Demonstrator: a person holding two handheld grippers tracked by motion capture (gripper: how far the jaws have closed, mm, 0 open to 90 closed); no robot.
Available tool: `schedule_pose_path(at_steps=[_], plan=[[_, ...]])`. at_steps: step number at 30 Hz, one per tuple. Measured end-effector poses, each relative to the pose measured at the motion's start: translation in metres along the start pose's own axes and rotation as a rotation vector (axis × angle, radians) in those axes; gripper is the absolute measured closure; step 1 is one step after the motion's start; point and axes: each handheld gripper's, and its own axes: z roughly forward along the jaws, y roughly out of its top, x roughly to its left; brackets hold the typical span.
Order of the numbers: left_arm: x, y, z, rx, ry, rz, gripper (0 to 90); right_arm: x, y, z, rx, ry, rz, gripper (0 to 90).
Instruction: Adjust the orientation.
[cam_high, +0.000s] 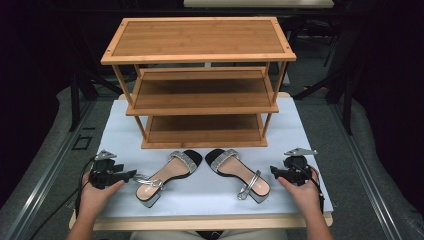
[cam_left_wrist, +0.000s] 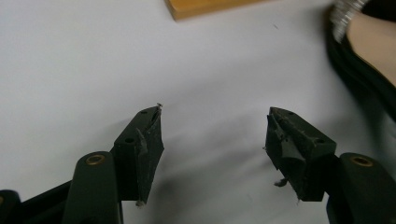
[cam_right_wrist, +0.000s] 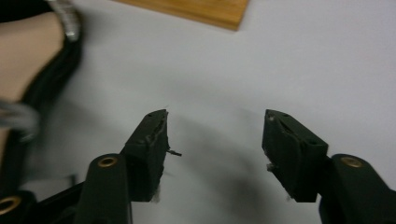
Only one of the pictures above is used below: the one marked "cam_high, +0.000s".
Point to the person's right hand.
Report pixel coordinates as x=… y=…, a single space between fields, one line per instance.
x=305 y=196

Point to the white foam board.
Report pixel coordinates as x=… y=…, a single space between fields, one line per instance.
x=213 y=193

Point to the person's left hand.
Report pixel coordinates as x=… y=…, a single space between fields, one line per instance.
x=95 y=198

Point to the wooden three-tier shoe rack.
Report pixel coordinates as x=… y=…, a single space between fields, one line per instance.
x=200 y=41

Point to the metal floor rail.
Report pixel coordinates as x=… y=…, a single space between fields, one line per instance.
x=40 y=186
x=370 y=186

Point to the light wooden table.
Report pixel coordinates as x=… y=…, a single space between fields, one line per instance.
x=200 y=223

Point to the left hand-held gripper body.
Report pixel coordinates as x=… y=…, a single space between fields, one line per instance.
x=101 y=175

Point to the black metal stand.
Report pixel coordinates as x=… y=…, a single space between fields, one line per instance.
x=75 y=100
x=347 y=100

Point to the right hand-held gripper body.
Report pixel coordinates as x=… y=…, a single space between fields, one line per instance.
x=298 y=171

